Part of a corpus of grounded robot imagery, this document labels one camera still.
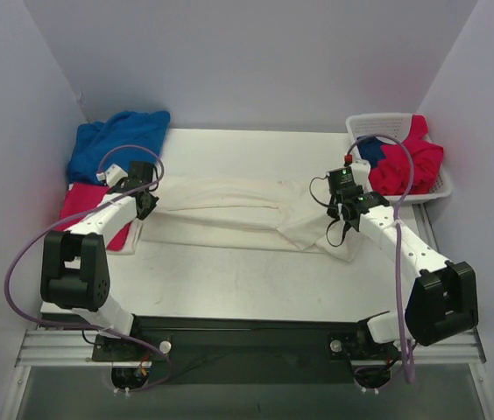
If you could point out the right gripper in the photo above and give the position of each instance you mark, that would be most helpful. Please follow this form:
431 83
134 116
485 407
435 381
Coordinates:
345 214

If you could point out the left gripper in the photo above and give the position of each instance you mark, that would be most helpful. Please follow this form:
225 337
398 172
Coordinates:
147 203

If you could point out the white t-shirt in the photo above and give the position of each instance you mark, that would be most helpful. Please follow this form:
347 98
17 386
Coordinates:
248 214
126 240

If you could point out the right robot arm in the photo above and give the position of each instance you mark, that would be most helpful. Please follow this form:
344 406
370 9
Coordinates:
436 299

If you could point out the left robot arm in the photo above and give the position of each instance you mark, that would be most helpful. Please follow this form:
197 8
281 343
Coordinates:
75 273

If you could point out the folded white t-shirt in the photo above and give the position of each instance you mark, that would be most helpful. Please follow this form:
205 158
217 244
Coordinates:
126 240

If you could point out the blue t-shirt pile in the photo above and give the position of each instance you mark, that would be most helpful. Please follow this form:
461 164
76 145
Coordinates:
125 137

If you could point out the red t-shirt in basket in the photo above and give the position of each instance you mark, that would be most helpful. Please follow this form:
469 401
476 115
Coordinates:
392 175

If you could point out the folded red t-shirt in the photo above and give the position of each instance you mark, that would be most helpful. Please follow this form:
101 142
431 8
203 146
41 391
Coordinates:
81 197

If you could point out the blue t-shirt in basket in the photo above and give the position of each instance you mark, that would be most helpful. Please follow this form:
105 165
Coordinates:
370 150

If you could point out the white plastic basket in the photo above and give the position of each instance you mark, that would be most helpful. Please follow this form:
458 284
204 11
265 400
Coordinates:
393 128

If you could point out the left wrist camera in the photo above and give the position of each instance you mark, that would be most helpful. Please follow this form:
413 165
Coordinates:
112 175

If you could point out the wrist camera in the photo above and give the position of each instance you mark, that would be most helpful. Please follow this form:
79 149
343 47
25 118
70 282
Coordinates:
360 170
112 175

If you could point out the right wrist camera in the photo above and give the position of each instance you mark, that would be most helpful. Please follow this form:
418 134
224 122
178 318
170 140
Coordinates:
360 170

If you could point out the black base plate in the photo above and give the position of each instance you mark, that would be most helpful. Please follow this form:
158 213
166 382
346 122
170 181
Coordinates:
211 351

